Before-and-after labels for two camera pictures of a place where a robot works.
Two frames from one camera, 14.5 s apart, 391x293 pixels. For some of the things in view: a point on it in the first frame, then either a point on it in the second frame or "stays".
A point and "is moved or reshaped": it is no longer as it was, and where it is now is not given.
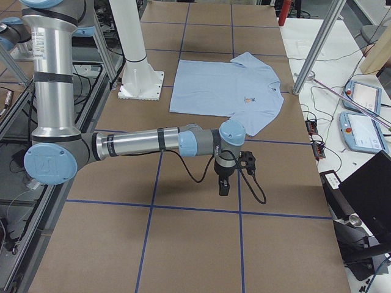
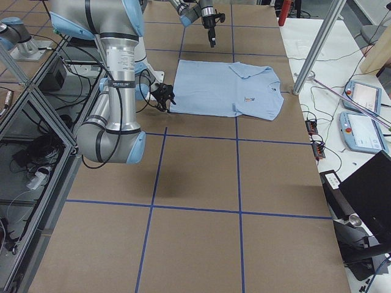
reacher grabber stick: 310,75 stays
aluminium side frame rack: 29,210 stays
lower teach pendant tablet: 361,132 stays
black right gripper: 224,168 to 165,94
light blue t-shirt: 244,89 is moved or reshaped
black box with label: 338,206 stays
